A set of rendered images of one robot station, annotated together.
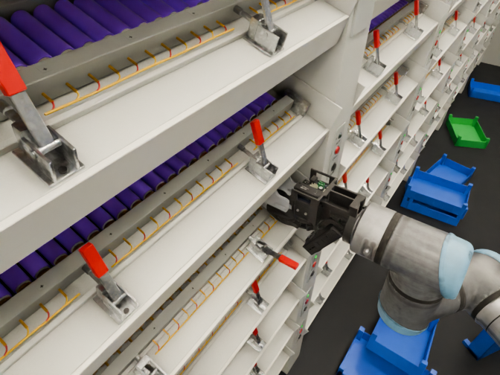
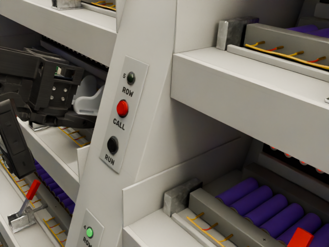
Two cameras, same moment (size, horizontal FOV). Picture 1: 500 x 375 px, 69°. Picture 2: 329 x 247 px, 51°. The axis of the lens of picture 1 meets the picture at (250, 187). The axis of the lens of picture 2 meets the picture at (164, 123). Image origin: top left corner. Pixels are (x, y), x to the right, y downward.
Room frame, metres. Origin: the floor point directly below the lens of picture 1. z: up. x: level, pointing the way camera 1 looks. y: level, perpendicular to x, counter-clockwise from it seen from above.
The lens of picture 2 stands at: (0.68, -0.53, 1.14)
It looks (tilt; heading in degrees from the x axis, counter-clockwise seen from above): 14 degrees down; 97
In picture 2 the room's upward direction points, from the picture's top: 17 degrees clockwise
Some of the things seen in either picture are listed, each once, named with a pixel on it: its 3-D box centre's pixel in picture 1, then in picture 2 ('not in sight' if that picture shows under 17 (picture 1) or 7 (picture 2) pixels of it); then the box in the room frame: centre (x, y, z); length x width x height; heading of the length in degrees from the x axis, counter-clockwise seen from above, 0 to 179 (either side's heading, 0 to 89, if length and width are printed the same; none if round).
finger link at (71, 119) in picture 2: not in sight; (71, 116); (0.50, -0.10, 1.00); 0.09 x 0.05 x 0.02; 49
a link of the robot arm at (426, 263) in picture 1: (423, 255); not in sight; (0.34, -0.27, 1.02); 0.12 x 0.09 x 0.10; 54
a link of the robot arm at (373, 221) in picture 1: (370, 231); not in sight; (0.39, -0.20, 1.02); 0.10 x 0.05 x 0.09; 144
